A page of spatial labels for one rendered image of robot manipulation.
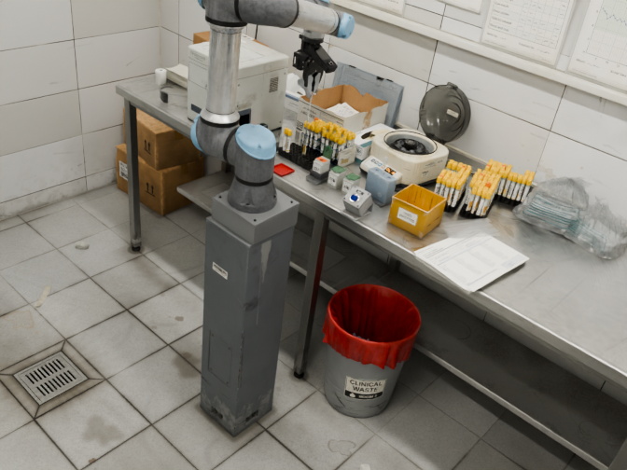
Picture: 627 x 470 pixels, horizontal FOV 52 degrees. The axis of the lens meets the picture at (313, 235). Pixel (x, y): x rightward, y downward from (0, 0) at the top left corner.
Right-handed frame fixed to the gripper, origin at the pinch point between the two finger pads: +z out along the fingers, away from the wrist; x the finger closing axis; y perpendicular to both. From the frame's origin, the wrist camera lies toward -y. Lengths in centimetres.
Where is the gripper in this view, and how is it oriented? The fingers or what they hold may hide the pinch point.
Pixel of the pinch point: (311, 94)
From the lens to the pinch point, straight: 232.6
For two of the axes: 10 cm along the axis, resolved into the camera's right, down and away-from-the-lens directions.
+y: -7.2, -4.5, 5.2
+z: -1.2, 8.3, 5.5
